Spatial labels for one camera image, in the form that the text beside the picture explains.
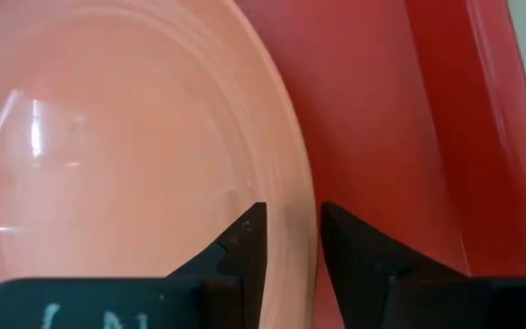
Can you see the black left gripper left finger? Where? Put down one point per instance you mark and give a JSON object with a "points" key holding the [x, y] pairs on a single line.
{"points": [[176, 301]]}

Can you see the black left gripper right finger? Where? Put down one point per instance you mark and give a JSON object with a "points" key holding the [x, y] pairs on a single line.
{"points": [[381, 297]]}

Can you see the orange plastic plate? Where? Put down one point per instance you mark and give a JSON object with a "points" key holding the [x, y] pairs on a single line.
{"points": [[130, 137]]}

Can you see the red plastic tray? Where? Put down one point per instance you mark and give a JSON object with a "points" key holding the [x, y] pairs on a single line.
{"points": [[381, 114]]}

